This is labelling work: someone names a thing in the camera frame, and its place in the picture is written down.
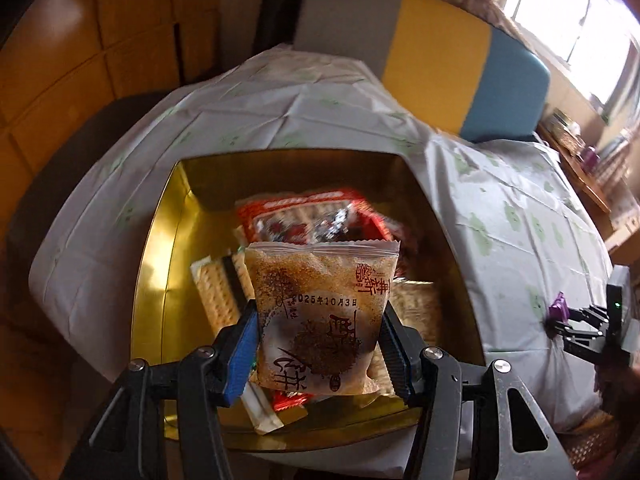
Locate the purple snack packet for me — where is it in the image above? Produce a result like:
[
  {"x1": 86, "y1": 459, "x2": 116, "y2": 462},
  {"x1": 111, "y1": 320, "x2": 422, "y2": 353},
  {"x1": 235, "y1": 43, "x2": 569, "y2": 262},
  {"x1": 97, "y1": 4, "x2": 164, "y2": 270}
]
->
[{"x1": 547, "y1": 292, "x2": 570, "y2": 324}]

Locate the red wedding candy packet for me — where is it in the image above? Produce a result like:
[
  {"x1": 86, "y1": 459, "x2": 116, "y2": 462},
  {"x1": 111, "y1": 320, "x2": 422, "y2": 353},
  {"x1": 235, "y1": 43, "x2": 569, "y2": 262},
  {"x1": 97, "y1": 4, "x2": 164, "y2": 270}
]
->
[{"x1": 270, "y1": 390, "x2": 314, "y2": 413}]

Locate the soda cracker packet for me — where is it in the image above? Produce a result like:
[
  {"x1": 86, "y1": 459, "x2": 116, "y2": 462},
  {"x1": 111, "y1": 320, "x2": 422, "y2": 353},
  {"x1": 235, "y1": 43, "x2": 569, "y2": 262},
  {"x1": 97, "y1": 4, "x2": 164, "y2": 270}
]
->
[{"x1": 190, "y1": 256, "x2": 240, "y2": 336}]

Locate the silver white stick packet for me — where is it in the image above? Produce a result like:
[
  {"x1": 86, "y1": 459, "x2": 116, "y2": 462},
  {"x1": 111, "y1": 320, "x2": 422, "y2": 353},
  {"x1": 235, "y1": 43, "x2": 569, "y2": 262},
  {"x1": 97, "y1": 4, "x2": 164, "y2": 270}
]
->
[{"x1": 240, "y1": 382, "x2": 284, "y2": 436}]

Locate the brown rice cake packet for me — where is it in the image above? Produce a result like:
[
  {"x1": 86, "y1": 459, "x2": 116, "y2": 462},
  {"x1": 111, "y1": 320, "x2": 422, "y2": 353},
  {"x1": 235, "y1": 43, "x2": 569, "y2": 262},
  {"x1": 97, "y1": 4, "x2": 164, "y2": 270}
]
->
[{"x1": 244, "y1": 240, "x2": 400, "y2": 396}]

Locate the large red snack bag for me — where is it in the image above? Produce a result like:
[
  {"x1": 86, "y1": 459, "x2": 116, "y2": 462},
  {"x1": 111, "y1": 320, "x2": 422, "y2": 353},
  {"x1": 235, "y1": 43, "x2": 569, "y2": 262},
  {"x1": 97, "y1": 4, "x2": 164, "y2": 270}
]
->
[{"x1": 235, "y1": 188, "x2": 394, "y2": 245}]

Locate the white cloud-print tablecloth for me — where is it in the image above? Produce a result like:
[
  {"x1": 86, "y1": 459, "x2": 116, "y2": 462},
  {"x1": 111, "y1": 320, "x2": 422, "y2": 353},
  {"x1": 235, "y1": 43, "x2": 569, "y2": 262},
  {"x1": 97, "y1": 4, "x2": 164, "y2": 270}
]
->
[{"x1": 28, "y1": 48, "x2": 612, "y2": 479}]

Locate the wooden side shelf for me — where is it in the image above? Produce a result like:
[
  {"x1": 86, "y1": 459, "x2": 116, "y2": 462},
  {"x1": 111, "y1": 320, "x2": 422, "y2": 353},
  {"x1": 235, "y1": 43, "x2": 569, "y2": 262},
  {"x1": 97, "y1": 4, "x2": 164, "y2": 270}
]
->
[{"x1": 536, "y1": 122, "x2": 611, "y2": 216}]

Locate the gold tin box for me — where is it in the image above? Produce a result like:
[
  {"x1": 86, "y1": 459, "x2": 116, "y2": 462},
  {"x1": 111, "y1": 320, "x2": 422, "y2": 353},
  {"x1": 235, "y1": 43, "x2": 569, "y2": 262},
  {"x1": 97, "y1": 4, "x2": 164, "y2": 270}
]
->
[{"x1": 131, "y1": 150, "x2": 484, "y2": 452}]

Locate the purple small box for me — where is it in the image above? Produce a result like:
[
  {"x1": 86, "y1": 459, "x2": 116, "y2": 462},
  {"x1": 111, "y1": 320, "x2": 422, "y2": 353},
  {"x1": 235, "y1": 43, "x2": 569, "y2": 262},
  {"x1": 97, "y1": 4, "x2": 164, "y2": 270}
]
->
[{"x1": 579, "y1": 145, "x2": 600, "y2": 174}]

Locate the grey yellow blue sofa back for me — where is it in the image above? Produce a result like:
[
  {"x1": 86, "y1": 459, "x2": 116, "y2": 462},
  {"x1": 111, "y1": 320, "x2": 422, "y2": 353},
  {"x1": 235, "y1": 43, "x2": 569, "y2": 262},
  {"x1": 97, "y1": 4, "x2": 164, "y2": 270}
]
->
[{"x1": 294, "y1": 0, "x2": 550, "y2": 142}]

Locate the wooden panel cabinet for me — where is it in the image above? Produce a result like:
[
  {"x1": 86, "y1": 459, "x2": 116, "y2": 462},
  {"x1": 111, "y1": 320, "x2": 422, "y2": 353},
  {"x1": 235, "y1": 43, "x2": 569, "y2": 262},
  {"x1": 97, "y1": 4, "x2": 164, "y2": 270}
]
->
[{"x1": 1, "y1": 0, "x2": 220, "y2": 479}]

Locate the black rolled mat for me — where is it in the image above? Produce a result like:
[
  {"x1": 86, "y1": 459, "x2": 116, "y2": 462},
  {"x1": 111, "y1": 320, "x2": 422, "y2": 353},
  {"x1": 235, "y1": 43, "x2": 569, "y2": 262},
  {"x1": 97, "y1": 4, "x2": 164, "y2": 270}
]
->
[{"x1": 252, "y1": 0, "x2": 303, "y2": 54}]

